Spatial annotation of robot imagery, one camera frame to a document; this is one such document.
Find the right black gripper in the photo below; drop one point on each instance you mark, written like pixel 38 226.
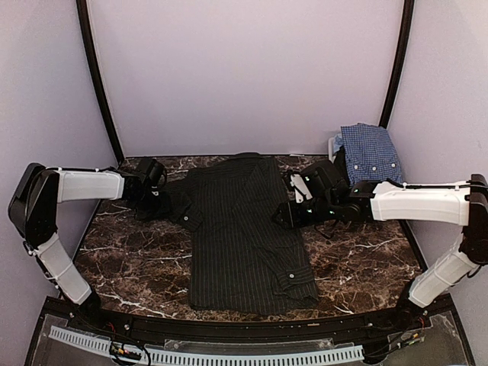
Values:
pixel 290 218

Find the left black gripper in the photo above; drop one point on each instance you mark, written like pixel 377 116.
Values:
pixel 143 215

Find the black pinstriped long sleeve shirt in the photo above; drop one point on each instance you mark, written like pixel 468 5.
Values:
pixel 241 259

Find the white perforated plastic basket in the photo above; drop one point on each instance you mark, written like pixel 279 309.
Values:
pixel 331 149

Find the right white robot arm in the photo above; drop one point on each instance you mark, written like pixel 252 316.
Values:
pixel 462 204

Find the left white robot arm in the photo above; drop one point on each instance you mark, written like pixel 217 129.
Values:
pixel 50 207

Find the blue checkered long sleeve shirt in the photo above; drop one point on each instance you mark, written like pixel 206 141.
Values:
pixel 370 154

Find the black garment in basket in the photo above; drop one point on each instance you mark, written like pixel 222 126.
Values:
pixel 340 164

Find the light blue shirt in basket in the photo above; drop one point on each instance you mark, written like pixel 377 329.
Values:
pixel 337 143

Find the black front table rail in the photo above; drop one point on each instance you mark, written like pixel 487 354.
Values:
pixel 369 327

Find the white slotted cable duct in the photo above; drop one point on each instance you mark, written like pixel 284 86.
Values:
pixel 184 353

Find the left black frame post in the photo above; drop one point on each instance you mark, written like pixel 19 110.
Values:
pixel 96 79

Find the black frame post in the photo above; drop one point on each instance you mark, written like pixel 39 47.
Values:
pixel 96 79
pixel 398 63

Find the right black frame post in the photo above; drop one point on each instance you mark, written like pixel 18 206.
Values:
pixel 398 63

